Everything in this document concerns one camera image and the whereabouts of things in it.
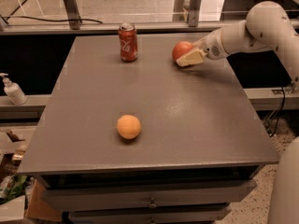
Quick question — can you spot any right metal railing post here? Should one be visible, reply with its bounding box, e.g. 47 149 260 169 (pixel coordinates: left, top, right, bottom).
188 0 202 27

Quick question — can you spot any grey drawer cabinet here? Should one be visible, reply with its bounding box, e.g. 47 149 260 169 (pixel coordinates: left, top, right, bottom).
20 35 278 224

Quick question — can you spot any green plastic packaging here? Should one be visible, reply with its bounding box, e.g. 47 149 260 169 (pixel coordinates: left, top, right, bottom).
0 175 27 204

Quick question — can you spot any red cola can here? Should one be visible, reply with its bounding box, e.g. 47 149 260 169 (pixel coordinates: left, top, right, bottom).
118 23 137 62

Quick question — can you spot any white pump bottle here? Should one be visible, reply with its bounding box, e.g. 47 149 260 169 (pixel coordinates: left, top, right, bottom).
0 73 27 105

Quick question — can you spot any metal railing post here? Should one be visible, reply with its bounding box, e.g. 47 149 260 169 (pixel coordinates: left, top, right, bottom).
188 0 202 27
63 0 82 30

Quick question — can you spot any red apple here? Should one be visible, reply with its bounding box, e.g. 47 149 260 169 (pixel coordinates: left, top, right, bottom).
172 41 193 61

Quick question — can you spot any cardboard box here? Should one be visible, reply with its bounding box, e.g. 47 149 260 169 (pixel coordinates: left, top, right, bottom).
25 180 62 222

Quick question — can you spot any orange fruit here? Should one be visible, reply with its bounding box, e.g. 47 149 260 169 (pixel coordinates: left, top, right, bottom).
117 115 142 139

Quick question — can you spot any black floor cable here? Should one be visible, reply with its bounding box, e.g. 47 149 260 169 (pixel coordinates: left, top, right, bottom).
0 14 104 25

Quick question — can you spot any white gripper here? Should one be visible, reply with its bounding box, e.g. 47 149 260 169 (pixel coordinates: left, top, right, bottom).
176 28 229 67

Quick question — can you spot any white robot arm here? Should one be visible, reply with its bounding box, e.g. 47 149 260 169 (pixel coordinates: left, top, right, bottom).
174 1 299 224

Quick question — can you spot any left metal railing post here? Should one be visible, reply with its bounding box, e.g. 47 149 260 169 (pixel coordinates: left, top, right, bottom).
63 0 82 30

